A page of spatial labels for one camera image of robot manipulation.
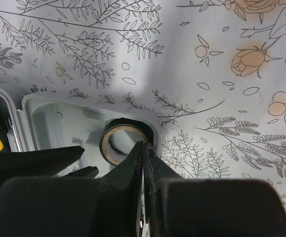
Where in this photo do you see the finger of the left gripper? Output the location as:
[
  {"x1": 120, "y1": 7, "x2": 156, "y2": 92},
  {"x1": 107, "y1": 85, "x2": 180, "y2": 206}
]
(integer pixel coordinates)
[
  {"x1": 67, "y1": 166, "x2": 98, "y2": 178},
  {"x1": 0, "y1": 146, "x2": 84, "y2": 182}
]

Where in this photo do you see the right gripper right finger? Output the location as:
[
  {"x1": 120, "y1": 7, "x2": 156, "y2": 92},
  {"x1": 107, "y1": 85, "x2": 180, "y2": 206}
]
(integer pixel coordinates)
[{"x1": 143, "y1": 143, "x2": 286, "y2": 237}]

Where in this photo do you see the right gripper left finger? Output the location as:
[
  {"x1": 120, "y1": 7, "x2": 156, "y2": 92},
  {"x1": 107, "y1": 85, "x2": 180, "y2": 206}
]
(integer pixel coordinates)
[{"x1": 0, "y1": 142, "x2": 143, "y2": 237}]

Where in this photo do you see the black tape roll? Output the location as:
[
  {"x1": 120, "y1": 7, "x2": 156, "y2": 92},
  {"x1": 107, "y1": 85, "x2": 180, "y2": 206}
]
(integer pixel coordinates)
[{"x1": 99, "y1": 118, "x2": 154, "y2": 166}]

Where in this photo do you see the grey plastic tool case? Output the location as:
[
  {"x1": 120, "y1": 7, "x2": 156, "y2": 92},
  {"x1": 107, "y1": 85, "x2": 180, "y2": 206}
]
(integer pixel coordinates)
[{"x1": 0, "y1": 81, "x2": 160, "y2": 176}]

